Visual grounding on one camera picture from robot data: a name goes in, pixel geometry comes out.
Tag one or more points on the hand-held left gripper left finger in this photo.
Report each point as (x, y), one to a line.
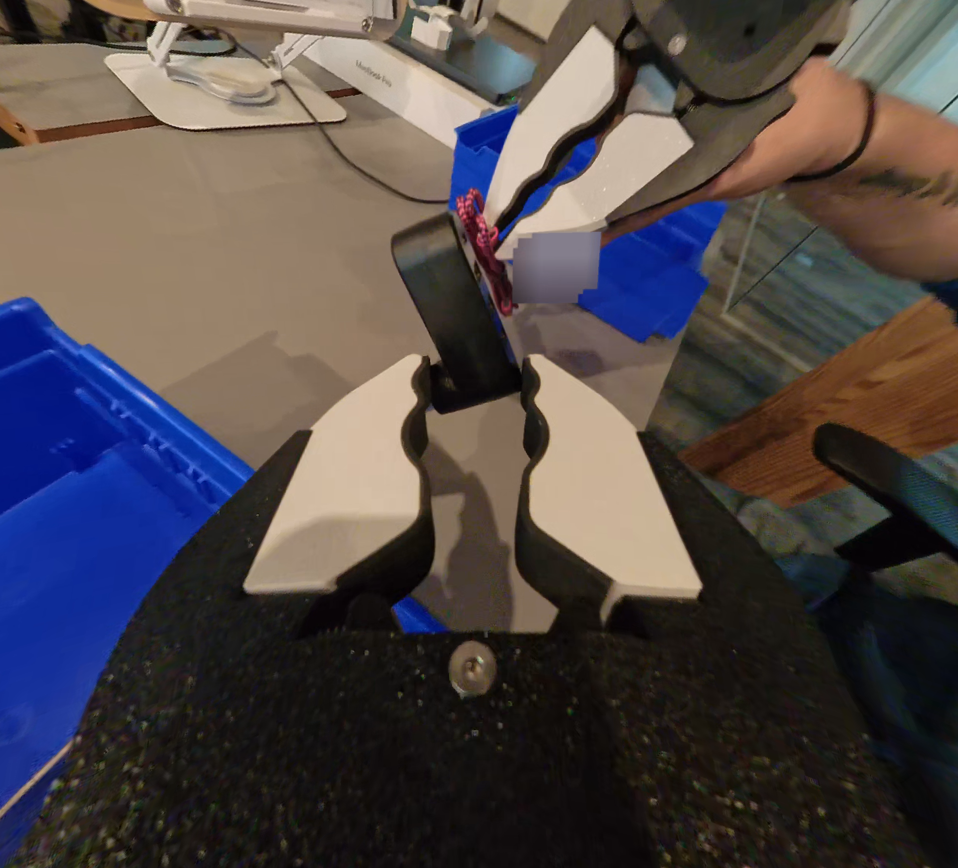
(344, 501)

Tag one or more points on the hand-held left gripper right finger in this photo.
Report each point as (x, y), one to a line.
(606, 509)

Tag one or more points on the black power adapter block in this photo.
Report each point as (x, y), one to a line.
(449, 314)

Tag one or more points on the white monitor stand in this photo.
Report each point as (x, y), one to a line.
(224, 90)

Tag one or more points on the white cardboard box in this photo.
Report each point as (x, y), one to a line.
(419, 97)

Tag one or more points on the blue plastic bin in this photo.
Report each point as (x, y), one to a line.
(658, 269)
(75, 509)

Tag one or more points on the white charger set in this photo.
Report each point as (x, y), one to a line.
(430, 30)

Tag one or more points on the thin black wrist band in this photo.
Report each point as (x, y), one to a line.
(872, 116)

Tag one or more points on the person's right hand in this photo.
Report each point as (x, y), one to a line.
(816, 127)

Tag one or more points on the person's right forearm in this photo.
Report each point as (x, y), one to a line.
(898, 202)

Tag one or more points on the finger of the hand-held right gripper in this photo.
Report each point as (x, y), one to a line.
(629, 164)
(561, 112)

